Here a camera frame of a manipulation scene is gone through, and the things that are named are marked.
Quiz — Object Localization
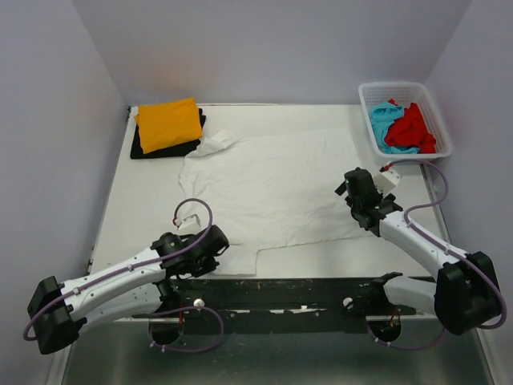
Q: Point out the white t shirt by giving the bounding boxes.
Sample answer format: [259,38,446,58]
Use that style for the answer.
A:
[179,128,366,276]

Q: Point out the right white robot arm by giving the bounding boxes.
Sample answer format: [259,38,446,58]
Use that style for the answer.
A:
[335,168,507,335]

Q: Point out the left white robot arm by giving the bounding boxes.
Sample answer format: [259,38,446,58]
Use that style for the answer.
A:
[22,225,229,355]

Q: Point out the left white knob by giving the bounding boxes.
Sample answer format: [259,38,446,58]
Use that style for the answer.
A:
[193,298,205,309]

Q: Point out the white knob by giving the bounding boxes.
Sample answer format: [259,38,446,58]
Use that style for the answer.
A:
[342,297,353,310]
[193,298,205,309]

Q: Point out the red t shirt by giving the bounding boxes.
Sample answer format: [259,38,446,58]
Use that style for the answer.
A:
[385,103,437,154]

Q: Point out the white plastic basket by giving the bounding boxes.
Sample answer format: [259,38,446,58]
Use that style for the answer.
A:
[358,81,452,164]

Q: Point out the cyan t shirt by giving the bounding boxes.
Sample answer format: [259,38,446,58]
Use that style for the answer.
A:
[369,99,420,155]

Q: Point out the right white knob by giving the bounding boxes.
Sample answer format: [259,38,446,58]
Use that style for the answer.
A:
[342,297,353,310]

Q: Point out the folded black t shirt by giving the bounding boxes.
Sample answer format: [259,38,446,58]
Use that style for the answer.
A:
[130,107,206,160]

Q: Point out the folded orange t shirt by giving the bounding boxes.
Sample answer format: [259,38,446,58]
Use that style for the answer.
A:
[135,98,202,154]

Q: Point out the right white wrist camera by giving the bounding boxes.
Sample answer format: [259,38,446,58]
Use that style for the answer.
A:
[373,168,402,196]

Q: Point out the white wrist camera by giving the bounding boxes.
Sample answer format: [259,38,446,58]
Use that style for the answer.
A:
[173,214,201,235]
[373,168,402,196]

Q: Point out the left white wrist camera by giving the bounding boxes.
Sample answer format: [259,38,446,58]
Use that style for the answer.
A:
[173,214,201,235]

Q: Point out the black base frame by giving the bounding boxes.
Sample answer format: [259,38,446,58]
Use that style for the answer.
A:
[79,274,468,336]

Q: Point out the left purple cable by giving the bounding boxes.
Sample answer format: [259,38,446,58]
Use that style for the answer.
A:
[22,197,225,354]

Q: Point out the purple cable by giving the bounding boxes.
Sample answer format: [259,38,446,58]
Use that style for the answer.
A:
[22,197,225,354]
[366,159,507,351]

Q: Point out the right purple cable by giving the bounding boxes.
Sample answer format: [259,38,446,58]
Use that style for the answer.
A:
[366,159,507,351]

